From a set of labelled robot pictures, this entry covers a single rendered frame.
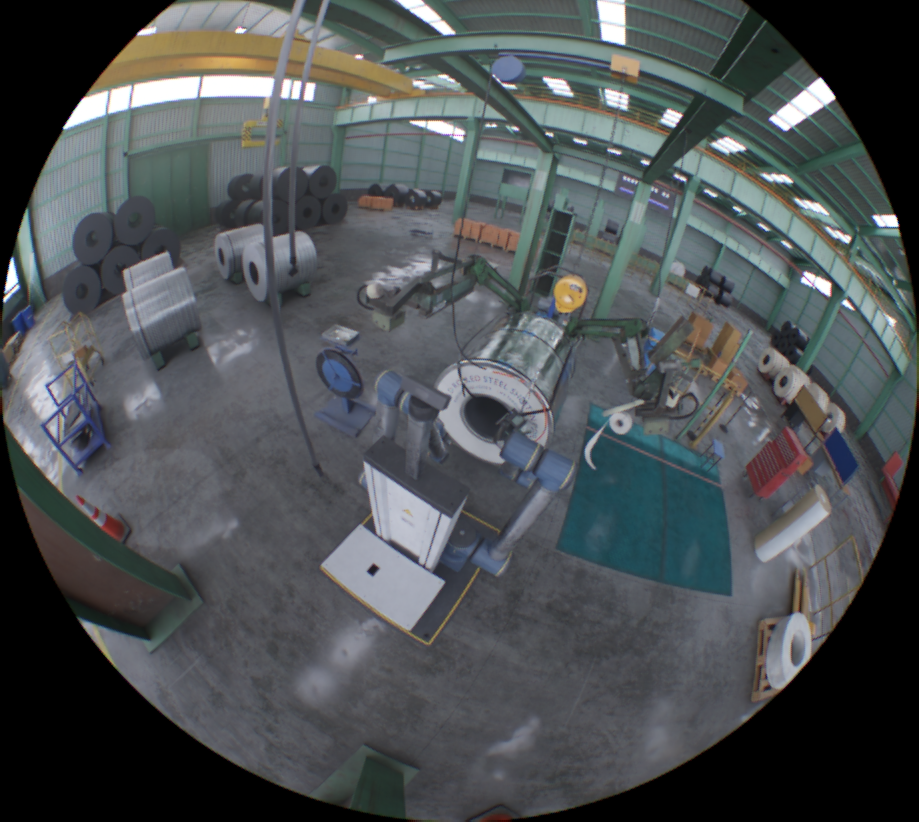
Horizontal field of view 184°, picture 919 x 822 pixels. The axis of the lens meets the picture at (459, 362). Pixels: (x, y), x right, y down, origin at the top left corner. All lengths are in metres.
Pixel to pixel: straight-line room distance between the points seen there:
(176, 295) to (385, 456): 4.79
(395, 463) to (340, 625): 1.89
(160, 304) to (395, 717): 5.65
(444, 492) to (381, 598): 0.92
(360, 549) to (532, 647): 1.72
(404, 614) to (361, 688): 1.16
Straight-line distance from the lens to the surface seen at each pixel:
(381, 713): 2.72
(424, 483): 0.99
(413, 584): 1.72
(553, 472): 1.35
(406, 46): 2.56
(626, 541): 3.54
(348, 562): 1.77
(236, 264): 8.03
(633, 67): 1.90
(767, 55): 1.74
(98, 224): 11.37
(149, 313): 5.33
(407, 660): 2.61
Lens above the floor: 2.60
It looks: 35 degrees down
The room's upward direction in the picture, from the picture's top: 12 degrees clockwise
